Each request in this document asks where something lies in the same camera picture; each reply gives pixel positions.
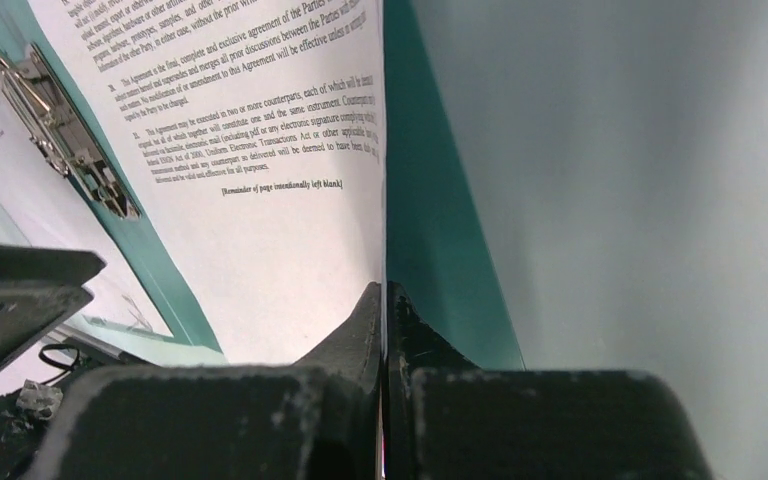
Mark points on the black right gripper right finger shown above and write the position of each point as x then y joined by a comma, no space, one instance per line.
447,418

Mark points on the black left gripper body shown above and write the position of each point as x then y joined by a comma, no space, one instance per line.
40,288

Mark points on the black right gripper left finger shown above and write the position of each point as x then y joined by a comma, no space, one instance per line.
317,418

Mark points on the printed white paper sheet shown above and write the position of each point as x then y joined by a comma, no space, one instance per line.
40,208

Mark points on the teal plastic folder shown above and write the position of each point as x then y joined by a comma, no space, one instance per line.
432,245

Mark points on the metal folder clip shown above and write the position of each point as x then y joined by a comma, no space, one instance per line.
60,132

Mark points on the white paper sheet stack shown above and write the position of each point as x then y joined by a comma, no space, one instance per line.
253,135

